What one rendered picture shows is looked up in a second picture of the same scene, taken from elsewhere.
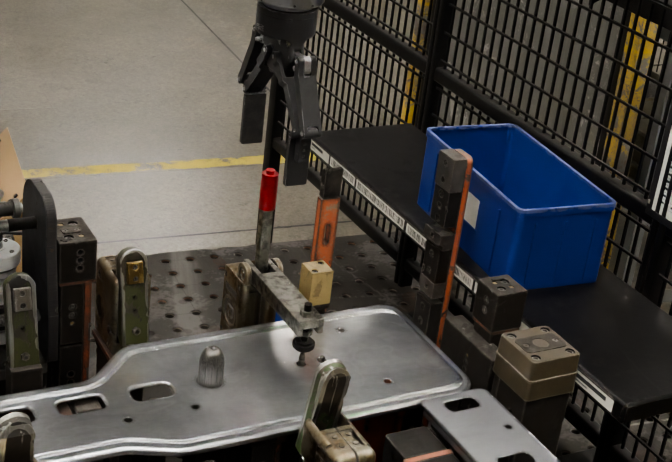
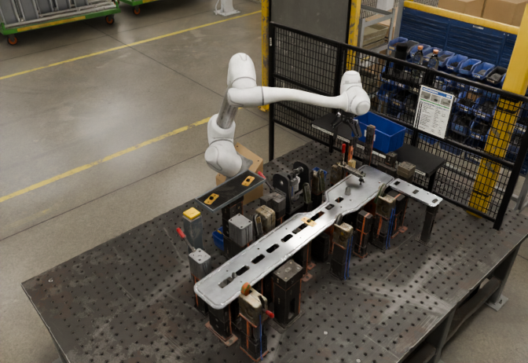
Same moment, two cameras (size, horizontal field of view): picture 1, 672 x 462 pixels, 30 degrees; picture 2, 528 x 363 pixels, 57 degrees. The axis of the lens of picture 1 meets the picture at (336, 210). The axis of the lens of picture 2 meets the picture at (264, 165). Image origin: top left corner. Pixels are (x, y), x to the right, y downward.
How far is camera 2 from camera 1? 155 cm
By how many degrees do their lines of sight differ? 16
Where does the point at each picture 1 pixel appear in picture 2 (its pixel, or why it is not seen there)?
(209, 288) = (289, 167)
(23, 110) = (137, 116)
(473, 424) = (402, 186)
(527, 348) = (405, 167)
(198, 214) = not seen: hidden behind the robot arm
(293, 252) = (299, 151)
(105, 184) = (182, 136)
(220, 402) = (353, 197)
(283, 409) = (366, 195)
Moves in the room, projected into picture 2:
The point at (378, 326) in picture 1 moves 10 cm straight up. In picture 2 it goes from (367, 170) to (368, 156)
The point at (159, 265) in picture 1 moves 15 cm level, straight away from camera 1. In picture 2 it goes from (273, 164) to (264, 154)
